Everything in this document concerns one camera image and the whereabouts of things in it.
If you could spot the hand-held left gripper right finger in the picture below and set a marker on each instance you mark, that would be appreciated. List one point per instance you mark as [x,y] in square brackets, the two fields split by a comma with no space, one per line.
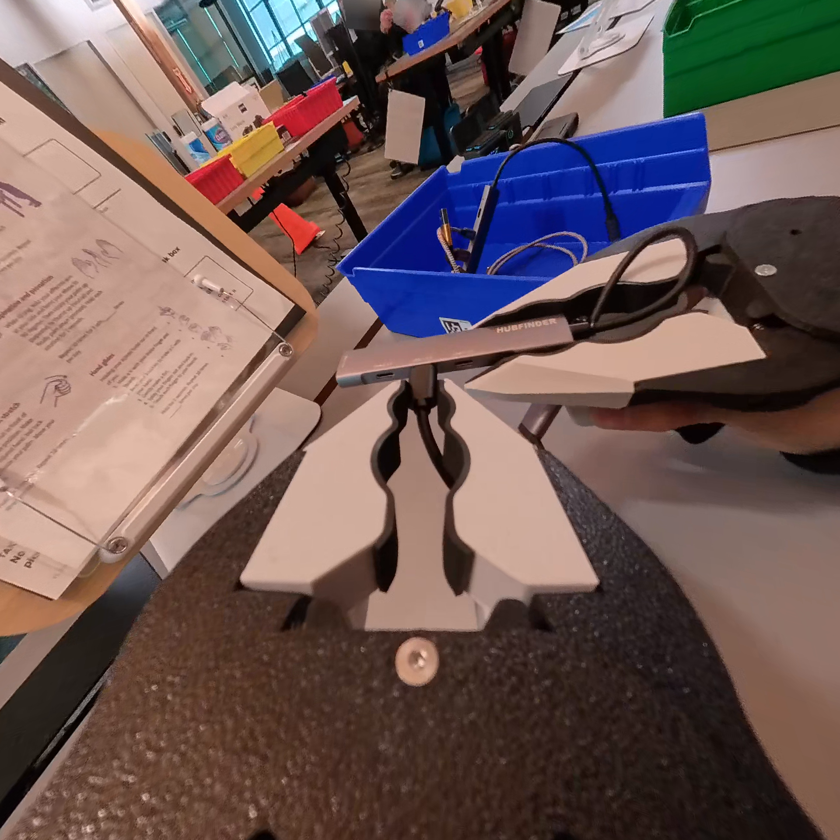
[531,525]

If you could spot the yellow plastic bin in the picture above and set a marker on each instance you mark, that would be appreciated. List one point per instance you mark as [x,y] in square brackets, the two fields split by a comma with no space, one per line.
[253,149]
[459,6]

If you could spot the grey usb hub large print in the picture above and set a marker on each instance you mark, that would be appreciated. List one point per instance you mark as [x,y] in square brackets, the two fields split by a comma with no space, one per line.
[459,344]

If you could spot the black flat panel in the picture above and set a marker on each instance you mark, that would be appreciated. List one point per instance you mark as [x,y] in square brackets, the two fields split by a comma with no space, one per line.
[538,98]
[65,656]

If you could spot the laminated printed sheet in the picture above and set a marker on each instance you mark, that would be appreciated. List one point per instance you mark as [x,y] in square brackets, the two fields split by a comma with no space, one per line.
[98,361]

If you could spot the person's right hand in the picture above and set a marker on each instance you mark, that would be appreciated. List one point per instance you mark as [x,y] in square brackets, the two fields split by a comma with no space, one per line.
[754,420]

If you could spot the wipes canister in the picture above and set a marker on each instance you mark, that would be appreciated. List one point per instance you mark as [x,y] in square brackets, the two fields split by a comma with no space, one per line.
[195,148]
[216,134]

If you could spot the blue plastic bin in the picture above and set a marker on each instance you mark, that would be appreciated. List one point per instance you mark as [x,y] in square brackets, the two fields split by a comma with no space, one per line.
[426,36]
[407,295]

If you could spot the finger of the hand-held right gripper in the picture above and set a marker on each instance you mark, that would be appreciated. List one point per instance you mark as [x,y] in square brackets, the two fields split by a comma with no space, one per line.
[630,266]
[656,358]

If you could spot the white cardboard box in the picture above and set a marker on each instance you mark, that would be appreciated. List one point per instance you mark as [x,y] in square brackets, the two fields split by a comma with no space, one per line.
[233,105]

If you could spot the background wooden desk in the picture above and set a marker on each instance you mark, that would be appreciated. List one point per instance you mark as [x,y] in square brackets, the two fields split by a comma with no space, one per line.
[289,154]
[446,46]

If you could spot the black charging case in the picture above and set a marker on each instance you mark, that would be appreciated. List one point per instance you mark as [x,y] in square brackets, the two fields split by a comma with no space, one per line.
[469,138]
[502,128]

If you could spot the black flat case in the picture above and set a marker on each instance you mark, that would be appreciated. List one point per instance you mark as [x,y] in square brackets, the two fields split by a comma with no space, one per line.
[551,128]

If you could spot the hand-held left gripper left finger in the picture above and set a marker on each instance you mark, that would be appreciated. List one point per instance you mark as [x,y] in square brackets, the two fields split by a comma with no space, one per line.
[308,525]

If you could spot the red plastic bin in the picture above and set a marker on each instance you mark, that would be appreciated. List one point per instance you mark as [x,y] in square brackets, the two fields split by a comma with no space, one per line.
[305,108]
[213,178]

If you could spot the green plastic bin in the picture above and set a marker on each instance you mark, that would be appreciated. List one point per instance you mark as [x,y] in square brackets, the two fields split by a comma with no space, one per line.
[754,52]

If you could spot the grey tilted panel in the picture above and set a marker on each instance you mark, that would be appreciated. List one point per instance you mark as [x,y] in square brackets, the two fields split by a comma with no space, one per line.
[535,36]
[405,124]

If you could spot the white printed instruction sheet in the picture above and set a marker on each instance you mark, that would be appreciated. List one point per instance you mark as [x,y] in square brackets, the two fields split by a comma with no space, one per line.
[65,164]

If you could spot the orange traffic cone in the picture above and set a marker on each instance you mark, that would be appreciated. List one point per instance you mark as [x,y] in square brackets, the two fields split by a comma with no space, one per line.
[295,226]

